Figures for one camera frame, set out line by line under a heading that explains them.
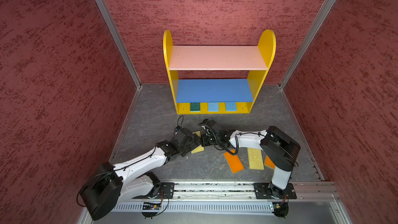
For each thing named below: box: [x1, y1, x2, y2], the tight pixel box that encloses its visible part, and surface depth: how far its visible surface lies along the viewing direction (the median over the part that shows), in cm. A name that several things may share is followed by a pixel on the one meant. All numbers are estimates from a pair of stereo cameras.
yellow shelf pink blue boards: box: [162, 29, 277, 115], surface depth 84 cm
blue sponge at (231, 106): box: [225, 101, 237, 112], surface depth 108 cm
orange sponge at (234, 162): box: [223, 149, 245, 174], surface depth 83 cm
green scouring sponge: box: [190, 102, 201, 113], surface depth 105 cm
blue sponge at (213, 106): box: [208, 102, 219, 112], surface depth 106 cm
